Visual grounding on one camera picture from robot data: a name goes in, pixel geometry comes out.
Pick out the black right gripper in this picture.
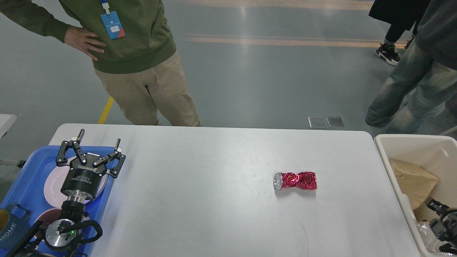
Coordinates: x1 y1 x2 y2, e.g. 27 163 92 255
426 199 457 255

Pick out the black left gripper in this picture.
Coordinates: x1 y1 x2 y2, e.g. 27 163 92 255
56 129 126 200

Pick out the clear plastic bag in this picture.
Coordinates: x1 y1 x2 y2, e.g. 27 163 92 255
416 221 456 257

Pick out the pink plate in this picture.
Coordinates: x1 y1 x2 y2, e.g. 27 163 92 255
44 153 108 208

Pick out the brown paper bag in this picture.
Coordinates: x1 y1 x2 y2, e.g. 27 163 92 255
388 159 439 210

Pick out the white paper cup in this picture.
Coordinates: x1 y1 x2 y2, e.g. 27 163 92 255
400 193 417 222

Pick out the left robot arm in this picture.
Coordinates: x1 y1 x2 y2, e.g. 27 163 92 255
6 130 126 257

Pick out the beige plastic bin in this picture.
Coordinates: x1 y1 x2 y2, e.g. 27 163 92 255
374 134 457 257

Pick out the white side table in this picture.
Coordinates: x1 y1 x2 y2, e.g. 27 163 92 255
0 114 17 138

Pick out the teal mug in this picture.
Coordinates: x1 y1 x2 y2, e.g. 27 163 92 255
0 203 31 250

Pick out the person in green sweater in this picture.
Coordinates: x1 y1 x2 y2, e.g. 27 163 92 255
1 0 201 127

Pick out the person in blue jeans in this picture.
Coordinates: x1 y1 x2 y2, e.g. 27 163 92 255
365 0 457 134

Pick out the blue id badge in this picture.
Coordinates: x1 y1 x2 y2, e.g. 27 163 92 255
101 11 125 40

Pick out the clear floor plate right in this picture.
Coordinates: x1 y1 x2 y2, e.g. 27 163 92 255
326 116 345 129

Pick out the clear floor plate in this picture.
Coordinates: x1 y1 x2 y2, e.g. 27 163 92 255
307 116 326 130
326 116 345 129

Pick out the clear floor plate left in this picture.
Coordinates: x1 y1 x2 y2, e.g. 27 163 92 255
307 116 326 130

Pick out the person in black sneakers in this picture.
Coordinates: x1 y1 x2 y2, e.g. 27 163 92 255
369 0 430 66

